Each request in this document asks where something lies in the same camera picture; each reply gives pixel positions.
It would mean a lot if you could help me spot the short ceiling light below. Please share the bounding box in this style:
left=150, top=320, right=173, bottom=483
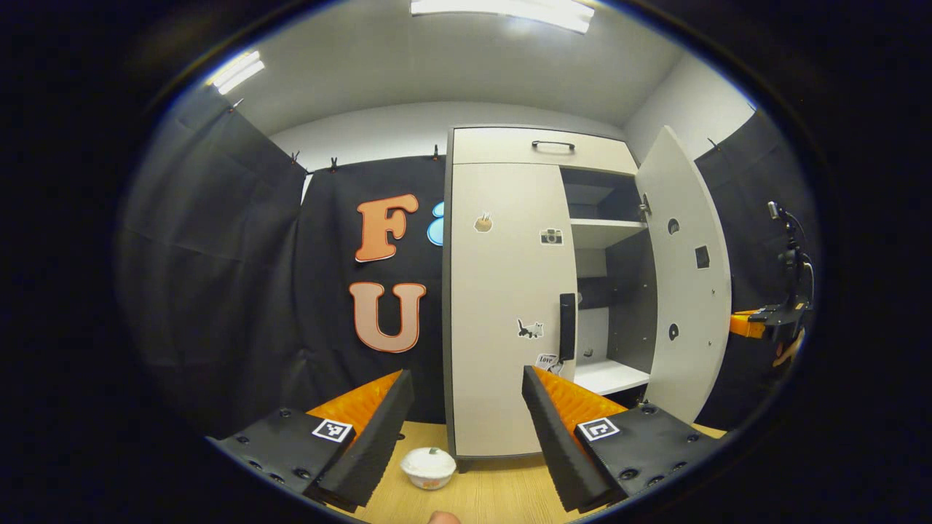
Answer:
left=208, top=49, right=266, bottom=95

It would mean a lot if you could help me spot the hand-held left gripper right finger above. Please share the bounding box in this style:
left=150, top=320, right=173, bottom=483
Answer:
left=521, top=365, right=722, bottom=514

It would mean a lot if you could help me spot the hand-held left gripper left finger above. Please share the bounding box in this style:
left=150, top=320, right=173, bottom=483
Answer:
left=208, top=370, right=416, bottom=510

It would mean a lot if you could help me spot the black backdrop cloth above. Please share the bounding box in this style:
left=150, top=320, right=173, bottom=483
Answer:
left=692, top=109, right=820, bottom=430
left=120, top=91, right=310, bottom=437
left=291, top=155, right=449, bottom=424

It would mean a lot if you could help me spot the beige cabinet door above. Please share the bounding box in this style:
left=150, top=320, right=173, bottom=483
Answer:
left=451, top=162, right=581, bottom=458
left=635, top=125, right=732, bottom=424

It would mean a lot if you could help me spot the black door handle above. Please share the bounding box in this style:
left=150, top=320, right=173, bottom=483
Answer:
left=558, top=293, right=577, bottom=362

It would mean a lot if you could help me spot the white lidded bowl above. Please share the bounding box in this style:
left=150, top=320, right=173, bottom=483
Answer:
left=400, top=447, right=458, bottom=491

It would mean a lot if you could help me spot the long ceiling light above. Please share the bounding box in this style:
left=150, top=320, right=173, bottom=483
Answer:
left=410, top=0, right=596, bottom=34

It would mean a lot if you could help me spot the beige double-door shoe cabinet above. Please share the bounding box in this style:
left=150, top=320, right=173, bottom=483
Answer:
left=442, top=126, right=660, bottom=474

